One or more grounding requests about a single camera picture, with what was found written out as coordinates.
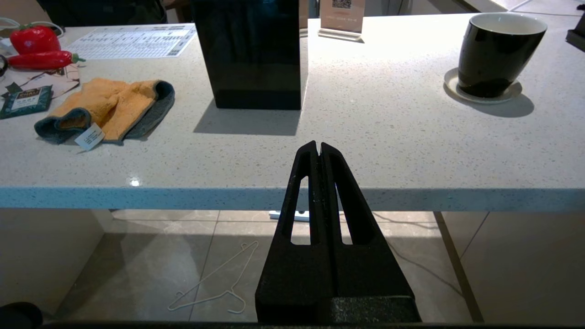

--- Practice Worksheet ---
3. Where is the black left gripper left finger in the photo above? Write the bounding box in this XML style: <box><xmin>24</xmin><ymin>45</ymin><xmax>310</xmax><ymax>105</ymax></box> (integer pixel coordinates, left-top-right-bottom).
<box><xmin>255</xmin><ymin>140</ymin><xmax>330</xmax><ymax>323</ymax></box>

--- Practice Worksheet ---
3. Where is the white power strip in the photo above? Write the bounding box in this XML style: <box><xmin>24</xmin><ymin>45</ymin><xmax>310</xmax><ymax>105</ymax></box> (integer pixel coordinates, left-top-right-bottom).
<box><xmin>268</xmin><ymin>210</ymin><xmax>344</xmax><ymax>223</ymax></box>

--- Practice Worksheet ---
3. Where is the white printed paper sheet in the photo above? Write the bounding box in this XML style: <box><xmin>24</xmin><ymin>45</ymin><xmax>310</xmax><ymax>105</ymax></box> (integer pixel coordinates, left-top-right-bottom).
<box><xmin>67</xmin><ymin>24</ymin><xmax>197</xmax><ymax>60</ymax></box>

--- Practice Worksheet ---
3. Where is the person in black shirt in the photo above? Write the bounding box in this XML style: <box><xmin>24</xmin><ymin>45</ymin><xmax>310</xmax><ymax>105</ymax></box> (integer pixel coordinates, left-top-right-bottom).
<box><xmin>37</xmin><ymin>0</ymin><xmax>168</xmax><ymax>27</ymax></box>

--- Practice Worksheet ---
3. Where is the black cube tissue box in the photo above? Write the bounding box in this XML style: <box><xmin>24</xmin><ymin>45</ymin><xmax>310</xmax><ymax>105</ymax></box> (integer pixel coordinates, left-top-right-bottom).
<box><xmin>191</xmin><ymin>0</ymin><xmax>309</xmax><ymax>111</ymax></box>

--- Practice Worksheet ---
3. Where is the white wire clothes hanger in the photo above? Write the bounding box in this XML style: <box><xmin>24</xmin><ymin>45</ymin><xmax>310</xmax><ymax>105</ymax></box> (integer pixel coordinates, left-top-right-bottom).
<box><xmin>167</xmin><ymin>240</ymin><xmax>260</xmax><ymax>315</ymax></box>

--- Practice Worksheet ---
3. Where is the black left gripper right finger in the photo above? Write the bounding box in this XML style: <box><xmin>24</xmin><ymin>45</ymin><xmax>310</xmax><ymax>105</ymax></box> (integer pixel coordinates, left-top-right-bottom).
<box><xmin>320</xmin><ymin>142</ymin><xmax>422</xmax><ymax>323</ymax></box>

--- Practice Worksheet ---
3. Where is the beige patterned card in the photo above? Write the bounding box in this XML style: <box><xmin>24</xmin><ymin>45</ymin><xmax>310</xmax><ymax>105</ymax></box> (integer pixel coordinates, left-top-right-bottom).
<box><xmin>0</xmin><ymin>64</ymin><xmax>81</xmax><ymax>99</ymax></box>

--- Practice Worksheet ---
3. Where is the white round saucer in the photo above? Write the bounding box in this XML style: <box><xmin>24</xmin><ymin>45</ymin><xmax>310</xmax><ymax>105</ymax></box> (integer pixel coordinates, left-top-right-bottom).
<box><xmin>443</xmin><ymin>67</ymin><xmax>523</xmax><ymax>105</ymax></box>

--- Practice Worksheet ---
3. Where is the orange grey cleaning cloth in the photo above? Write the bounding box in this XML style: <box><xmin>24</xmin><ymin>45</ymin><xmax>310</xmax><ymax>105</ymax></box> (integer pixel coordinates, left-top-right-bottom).
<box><xmin>34</xmin><ymin>77</ymin><xmax>176</xmax><ymax>152</ymax></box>

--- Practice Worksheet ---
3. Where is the red chili pepper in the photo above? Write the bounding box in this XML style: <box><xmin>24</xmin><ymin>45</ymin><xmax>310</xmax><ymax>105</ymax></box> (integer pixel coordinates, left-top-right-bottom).
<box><xmin>7</xmin><ymin>50</ymin><xmax>86</xmax><ymax>71</ymax></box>

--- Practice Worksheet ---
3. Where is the QR code sign stand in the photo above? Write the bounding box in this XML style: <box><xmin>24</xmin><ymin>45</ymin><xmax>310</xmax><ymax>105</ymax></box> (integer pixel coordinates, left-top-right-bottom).
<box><xmin>317</xmin><ymin>0</ymin><xmax>367</xmax><ymax>43</ymax></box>

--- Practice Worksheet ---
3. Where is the dark green tea sachet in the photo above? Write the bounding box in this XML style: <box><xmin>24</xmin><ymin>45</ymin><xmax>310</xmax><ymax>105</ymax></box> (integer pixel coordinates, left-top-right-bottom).
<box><xmin>0</xmin><ymin>85</ymin><xmax>53</xmax><ymax>121</ymax></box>

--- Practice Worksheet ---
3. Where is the black mug white inside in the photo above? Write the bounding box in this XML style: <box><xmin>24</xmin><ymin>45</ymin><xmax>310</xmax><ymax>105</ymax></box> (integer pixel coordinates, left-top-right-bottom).
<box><xmin>457</xmin><ymin>12</ymin><xmax>548</xmax><ymax>99</ymax></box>

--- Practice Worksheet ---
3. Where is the red bell pepper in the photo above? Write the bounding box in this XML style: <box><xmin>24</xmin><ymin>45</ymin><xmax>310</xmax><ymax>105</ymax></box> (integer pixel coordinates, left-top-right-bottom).
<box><xmin>10</xmin><ymin>24</ymin><xmax>62</xmax><ymax>56</ymax></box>

